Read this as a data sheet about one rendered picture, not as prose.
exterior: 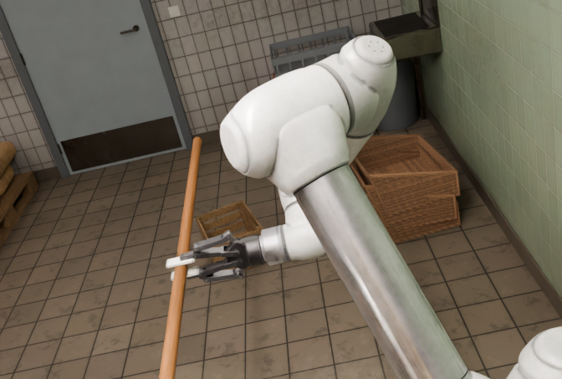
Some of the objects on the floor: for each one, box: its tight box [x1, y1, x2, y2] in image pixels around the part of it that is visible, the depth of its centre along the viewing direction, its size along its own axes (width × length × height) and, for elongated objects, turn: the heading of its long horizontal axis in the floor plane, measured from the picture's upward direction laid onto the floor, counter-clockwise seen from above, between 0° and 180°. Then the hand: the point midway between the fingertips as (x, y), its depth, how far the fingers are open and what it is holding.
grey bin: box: [376, 59, 418, 131], centre depth 488 cm, size 38×38×55 cm
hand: (182, 267), depth 162 cm, fingers closed on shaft, 3 cm apart
